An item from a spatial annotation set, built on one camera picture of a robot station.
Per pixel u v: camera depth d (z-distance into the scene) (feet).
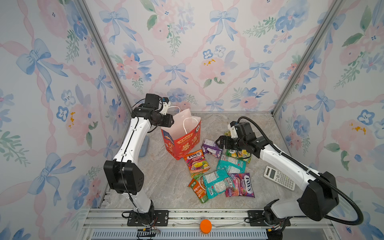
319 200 1.37
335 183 1.41
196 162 2.96
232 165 2.91
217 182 2.68
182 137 2.48
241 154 3.10
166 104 2.42
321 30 2.50
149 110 1.86
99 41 2.62
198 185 2.73
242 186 2.68
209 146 3.14
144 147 3.20
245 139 2.09
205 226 2.17
